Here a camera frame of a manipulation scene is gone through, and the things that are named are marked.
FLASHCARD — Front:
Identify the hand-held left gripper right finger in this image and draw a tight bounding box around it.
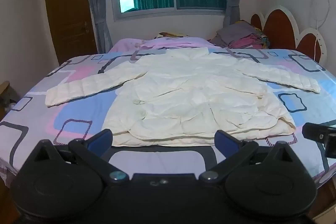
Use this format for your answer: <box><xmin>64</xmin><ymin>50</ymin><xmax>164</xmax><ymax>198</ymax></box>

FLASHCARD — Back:
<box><xmin>199</xmin><ymin>130</ymin><xmax>298</xmax><ymax>184</ymax></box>

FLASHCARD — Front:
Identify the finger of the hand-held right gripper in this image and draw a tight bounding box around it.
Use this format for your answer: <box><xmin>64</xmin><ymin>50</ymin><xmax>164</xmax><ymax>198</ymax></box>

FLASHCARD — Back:
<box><xmin>302</xmin><ymin>123</ymin><xmax>336</xmax><ymax>159</ymax></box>

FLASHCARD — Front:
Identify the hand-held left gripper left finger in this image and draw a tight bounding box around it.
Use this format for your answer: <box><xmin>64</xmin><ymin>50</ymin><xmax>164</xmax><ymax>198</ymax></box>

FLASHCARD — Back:
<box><xmin>28</xmin><ymin>129</ymin><xmax>130</xmax><ymax>186</ymax></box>

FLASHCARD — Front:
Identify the white puffer jacket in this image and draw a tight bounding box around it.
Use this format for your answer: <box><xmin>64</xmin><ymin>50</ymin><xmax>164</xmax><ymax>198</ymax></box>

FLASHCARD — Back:
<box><xmin>45</xmin><ymin>47</ymin><xmax>321</xmax><ymax>147</ymax></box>

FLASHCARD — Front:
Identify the pile of folded clothes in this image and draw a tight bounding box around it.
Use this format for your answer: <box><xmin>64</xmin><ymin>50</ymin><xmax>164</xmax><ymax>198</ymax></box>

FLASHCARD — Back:
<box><xmin>209</xmin><ymin>20</ymin><xmax>271</xmax><ymax>50</ymax></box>

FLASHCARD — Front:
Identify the patterned bed sheet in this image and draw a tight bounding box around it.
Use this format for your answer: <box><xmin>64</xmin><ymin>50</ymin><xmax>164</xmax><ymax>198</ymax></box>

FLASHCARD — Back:
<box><xmin>0</xmin><ymin>47</ymin><xmax>336</xmax><ymax>190</ymax></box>

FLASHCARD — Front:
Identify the wooden furniture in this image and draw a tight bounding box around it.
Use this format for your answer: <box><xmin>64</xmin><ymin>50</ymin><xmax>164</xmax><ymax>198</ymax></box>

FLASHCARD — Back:
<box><xmin>0</xmin><ymin>81</ymin><xmax>21</xmax><ymax>122</ymax></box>

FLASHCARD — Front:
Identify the brown and white headboard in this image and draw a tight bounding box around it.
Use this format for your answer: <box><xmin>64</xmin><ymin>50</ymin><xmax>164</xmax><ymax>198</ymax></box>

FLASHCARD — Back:
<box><xmin>249</xmin><ymin>5</ymin><xmax>327</xmax><ymax>63</ymax></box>

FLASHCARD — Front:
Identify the pink floral blanket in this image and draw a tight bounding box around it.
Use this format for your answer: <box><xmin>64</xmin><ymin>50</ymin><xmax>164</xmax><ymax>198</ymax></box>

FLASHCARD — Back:
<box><xmin>109</xmin><ymin>36</ymin><xmax>223</xmax><ymax>55</ymax></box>

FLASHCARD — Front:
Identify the yellow printed cloth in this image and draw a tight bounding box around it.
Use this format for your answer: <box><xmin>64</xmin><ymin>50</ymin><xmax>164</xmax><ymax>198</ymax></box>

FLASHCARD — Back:
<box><xmin>154</xmin><ymin>32</ymin><xmax>191</xmax><ymax>39</ymax></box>

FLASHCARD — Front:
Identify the brown wooden door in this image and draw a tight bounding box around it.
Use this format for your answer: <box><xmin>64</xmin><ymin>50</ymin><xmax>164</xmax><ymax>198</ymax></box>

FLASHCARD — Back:
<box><xmin>43</xmin><ymin>0</ymin><xmax>98</xmax><ymax>65</ymax></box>

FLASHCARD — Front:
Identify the white cable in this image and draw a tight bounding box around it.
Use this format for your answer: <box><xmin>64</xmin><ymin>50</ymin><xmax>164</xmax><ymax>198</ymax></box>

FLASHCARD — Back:
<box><xmin>308</xmin><ymin>0</ymin><xmax>331</xmax><ymax>59</ymax></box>

